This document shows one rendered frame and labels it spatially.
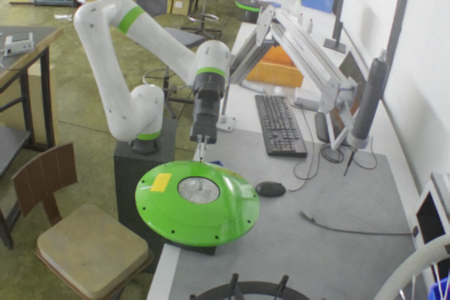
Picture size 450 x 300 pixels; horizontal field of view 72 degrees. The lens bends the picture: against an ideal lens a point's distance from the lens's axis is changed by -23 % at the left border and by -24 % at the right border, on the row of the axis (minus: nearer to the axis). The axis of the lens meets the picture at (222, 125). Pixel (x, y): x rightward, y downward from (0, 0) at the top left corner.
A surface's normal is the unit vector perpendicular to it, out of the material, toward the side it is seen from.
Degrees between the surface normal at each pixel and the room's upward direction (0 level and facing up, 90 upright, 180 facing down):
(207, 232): 24
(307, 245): 0
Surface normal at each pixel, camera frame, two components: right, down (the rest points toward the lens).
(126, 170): 0.03, 0.52
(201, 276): 0.14, -0.85
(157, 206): -0.15, -0.72
